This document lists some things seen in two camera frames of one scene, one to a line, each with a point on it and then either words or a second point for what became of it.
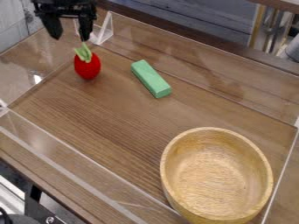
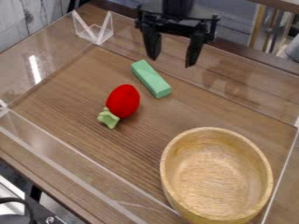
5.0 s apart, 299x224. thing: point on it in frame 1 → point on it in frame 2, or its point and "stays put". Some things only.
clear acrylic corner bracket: [101, 32] stays put
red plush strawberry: [88, 63] → [124, 102]
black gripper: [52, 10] → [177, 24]
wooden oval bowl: [217, 174] stays put
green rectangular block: [152, 79] stays put
